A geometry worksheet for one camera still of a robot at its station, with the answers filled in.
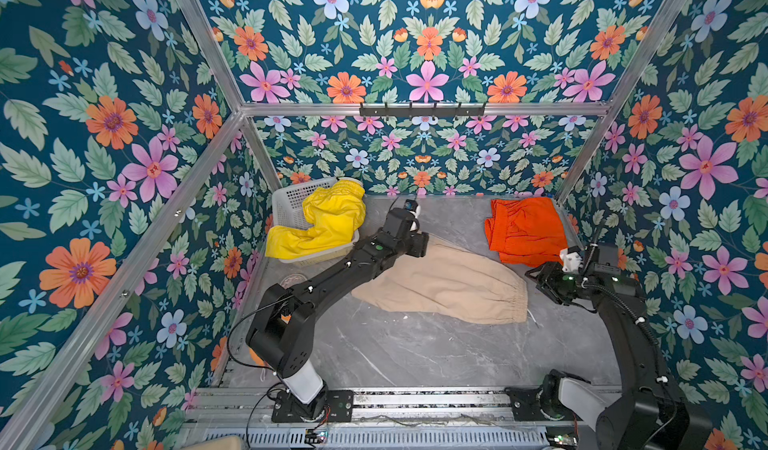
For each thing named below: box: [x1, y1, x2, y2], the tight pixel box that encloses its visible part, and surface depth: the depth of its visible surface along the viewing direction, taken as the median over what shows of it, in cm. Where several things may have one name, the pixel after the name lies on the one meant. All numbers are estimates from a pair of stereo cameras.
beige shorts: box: [352, 235, 529, 324], surface depth 93 cm
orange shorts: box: [484, 197, 568, 267], surface depth 109 cm
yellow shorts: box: [265, 179, 367, 260], surface depth 98 cm
